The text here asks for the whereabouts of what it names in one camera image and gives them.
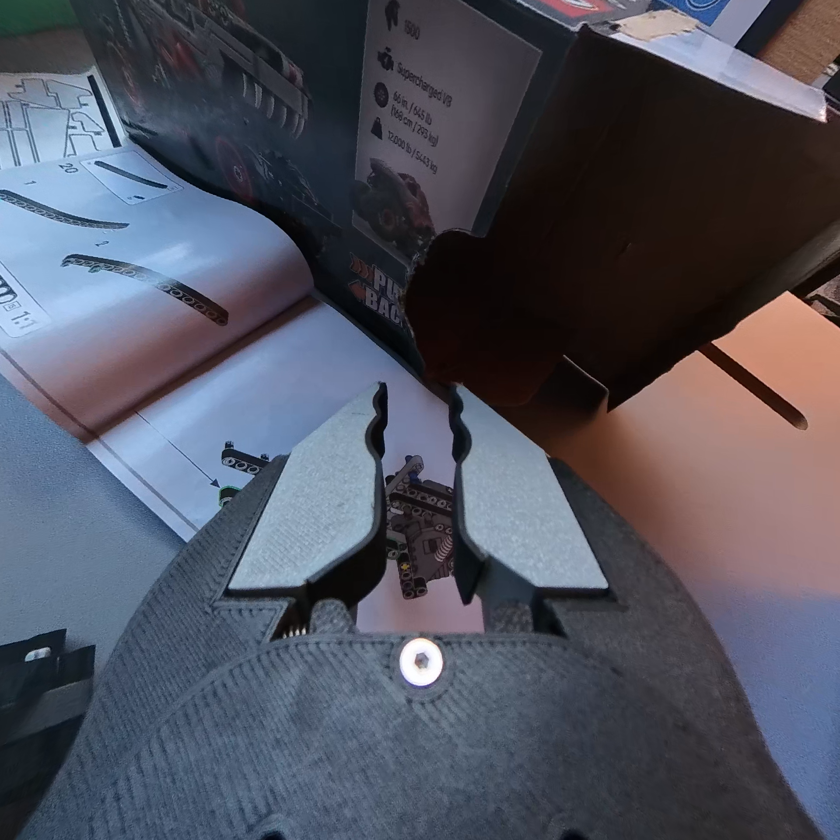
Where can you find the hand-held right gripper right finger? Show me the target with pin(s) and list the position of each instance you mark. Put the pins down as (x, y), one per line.
(531, 518)

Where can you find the black lego set box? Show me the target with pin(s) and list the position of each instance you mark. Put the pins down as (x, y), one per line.
(623, 229)

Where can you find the lego instruction booklet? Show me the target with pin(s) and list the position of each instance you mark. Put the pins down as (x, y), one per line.
(197, 275)

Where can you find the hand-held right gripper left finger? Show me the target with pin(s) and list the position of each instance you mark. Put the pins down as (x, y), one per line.
(315, 512)

